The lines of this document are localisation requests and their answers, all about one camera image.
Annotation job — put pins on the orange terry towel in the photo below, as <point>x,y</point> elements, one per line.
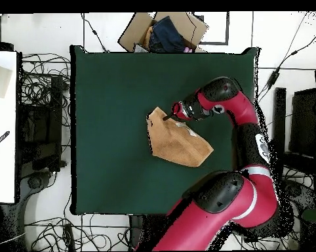
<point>173,144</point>

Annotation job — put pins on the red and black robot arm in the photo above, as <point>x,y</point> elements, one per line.
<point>215,210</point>

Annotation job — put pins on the black flat panel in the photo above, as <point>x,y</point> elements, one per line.
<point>303,120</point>

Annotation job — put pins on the pink cloth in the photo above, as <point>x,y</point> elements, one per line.
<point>188,50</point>

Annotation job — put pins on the dark green table cloth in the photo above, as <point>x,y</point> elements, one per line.
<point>108,92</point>

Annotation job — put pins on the dark blue jeans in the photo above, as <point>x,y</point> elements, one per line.
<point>168,34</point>

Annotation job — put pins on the orange cloth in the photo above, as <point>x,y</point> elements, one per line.
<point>147,36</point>

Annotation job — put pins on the brown cardboard box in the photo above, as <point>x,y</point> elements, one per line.
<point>131,34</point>

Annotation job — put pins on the black equipment rack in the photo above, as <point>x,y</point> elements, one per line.
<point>40,131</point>

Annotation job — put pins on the black office chair base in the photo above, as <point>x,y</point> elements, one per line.
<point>34,182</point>
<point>297,191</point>

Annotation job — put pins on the black power strip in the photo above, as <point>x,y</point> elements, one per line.
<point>68,236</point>

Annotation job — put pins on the black ridged tool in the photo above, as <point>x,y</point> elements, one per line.
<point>0,140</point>

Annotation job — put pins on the white table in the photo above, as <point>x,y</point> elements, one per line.
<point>3,157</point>

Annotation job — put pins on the black upright post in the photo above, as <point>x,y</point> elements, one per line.
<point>280,118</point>

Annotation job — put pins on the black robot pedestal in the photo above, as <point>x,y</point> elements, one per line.
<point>135,228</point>

